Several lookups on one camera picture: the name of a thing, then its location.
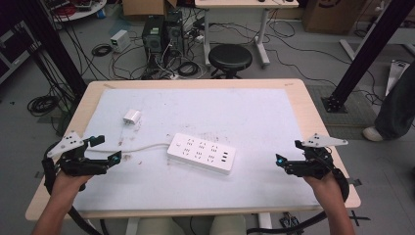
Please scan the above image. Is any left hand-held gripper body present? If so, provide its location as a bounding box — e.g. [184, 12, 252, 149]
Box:
[47, 130, 110, 178]

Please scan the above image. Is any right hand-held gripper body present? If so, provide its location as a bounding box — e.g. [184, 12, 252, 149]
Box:
[283, 132, 349, 180]

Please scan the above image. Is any person's left hand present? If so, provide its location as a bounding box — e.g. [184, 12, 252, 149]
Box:
[49, 173, 95, 208]

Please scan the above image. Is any person's right hand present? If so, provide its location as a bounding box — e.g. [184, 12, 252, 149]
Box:
[302, 171, 345, 211]

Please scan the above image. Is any white charger adapter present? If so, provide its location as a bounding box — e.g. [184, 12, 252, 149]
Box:
[122, 109, 142, 126]

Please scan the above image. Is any wooden table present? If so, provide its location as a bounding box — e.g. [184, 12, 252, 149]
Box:
[24, 78, 362, 222]

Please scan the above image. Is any dark floor mat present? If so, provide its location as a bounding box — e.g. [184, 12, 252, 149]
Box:
[305, 84, 380, 127]

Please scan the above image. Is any white table mat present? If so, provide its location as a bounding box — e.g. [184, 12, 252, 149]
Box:
[72, 87, 323, 212]

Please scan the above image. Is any white power strip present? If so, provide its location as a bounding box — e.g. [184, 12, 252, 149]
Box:
[166, 132, 237, 176]

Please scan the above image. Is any white power supply box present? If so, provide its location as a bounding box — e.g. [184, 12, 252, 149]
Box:
[110, 29, 132, 54]

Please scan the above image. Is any black metal stand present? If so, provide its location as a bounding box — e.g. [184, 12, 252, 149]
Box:
[12, 0, 88, 99]
[320, 0, 415, 114]

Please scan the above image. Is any black round stool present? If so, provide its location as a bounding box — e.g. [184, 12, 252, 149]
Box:
[207, 43, 254, 79]

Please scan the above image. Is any black computer tower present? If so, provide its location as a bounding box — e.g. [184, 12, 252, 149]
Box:
[141, 15, 166, 71]
[163, 10, 186, 57]

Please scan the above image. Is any white paper bag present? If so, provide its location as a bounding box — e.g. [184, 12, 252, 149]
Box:
[384, 59, 411, 98]

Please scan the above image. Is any round white table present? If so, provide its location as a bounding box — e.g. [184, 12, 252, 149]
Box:
[41, 0, 108, 23]

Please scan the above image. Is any cardboard box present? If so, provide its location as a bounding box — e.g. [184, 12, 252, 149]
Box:
[300, 0, 367, 36]
[121, 0, 178, 18]

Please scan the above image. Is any white desk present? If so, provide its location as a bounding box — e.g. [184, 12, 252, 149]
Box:
[194, 0, 300, 69]

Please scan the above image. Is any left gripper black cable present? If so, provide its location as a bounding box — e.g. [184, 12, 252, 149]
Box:
[41, 156, 103, 235]

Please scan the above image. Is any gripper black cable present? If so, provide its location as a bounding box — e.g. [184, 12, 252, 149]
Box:
[246, 166, 350, 235]
[41, 156, 103, 235]

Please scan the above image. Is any white power strip cable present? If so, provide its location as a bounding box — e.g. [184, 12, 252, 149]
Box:
[85, 142, 172, 155]

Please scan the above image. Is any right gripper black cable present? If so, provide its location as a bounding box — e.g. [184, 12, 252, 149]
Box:
[246, 166, 350, 235]

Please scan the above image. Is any black cable coil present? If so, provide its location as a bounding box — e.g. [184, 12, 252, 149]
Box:
[90, 43, 114, 58]
[26, 95, 61, 118]
[176, 61, 201, 78]

